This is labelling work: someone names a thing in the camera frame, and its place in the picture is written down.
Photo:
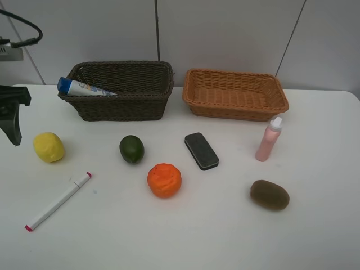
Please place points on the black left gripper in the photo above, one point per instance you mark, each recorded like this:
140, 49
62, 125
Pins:
11, 97

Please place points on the yellow lemon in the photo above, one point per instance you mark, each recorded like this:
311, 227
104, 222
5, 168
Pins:
48, 147

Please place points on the white bottle blue cap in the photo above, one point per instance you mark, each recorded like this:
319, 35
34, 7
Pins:
72, 87

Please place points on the white marker pink caps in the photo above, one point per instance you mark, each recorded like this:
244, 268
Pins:
58, 202

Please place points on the green lime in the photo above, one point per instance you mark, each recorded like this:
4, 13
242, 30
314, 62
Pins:
132, 149

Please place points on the orange mandarin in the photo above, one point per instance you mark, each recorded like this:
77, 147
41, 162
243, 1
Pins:
164, 180

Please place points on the black whiteboard eraser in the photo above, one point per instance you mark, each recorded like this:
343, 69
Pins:
201, 151

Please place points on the pink bottle white cap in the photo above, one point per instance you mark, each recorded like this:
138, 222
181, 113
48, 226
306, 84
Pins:
271, 134

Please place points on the brown kiwi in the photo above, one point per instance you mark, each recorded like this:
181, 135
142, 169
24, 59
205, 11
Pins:
269, 195

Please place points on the dark brown wicker basket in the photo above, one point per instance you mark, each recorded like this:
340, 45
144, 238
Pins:
140, 90

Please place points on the light orange wicker basket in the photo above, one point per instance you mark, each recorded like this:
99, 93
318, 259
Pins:
234, 95

